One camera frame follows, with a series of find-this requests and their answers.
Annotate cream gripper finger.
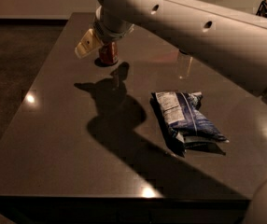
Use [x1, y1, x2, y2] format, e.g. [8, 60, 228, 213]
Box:
[75, 28, 103, 59]

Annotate blue chip bag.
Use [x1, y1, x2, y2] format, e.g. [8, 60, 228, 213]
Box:
[152, 91, 229, 150]

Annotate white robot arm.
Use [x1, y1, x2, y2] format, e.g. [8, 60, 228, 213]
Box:
[75, 0, 267, 104]

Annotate red coke can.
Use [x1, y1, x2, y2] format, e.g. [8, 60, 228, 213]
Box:
[99, 42, 119, 65]

